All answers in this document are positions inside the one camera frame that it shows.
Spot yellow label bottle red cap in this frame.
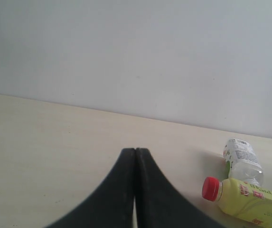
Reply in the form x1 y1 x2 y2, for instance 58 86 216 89
202 177 272 228

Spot clear bottle white text label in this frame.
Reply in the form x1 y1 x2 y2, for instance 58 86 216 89
223 138 263 187

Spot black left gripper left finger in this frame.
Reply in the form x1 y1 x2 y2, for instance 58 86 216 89
48 148 136 228

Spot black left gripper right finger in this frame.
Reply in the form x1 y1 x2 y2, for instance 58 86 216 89
134 148 221 228

